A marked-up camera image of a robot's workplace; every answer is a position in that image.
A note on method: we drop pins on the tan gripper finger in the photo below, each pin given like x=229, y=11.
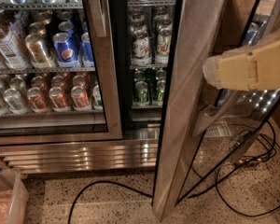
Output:
x=247, y=68

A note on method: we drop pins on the silver blue can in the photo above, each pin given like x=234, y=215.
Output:
x=251, y=34

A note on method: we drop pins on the brown tea bottle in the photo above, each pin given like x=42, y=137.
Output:
x=12, y=50

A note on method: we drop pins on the green soda can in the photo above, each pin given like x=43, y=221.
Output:
x=140, y=96

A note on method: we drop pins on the diet dew can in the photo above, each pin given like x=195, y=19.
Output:
x=141, y=54
x=163, y=46

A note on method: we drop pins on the steel fridge base grille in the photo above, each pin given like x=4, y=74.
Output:
x=40, y=154

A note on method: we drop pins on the blue pepsi can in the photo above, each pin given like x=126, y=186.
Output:
x=66, y=50

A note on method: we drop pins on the red soda can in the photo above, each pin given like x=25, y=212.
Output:
x=80, y=98

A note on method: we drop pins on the glass fridge door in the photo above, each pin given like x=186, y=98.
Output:
x=229, y=120
x=38, y=101

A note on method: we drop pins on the gold soda can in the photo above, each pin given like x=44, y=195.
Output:
x=39, y=51

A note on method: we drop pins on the clear plastic bin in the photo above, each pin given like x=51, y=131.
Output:
x=13, y=197

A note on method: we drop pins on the front diet dew can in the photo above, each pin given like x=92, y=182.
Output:
x=141, y=54

